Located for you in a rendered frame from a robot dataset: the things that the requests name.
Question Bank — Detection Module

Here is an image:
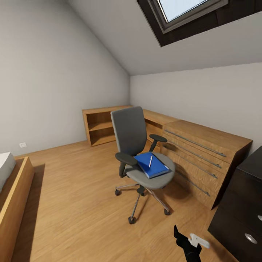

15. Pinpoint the folder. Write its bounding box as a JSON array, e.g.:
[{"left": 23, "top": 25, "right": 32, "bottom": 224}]
[{"left": 134, "top": 152, "right": 169, "bottom": 179}]

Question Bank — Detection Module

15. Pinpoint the swivel chair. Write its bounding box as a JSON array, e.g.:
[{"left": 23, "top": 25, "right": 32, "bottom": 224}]
[{"left": 110, "top": 106, "right": 175, "bottom": 224}]

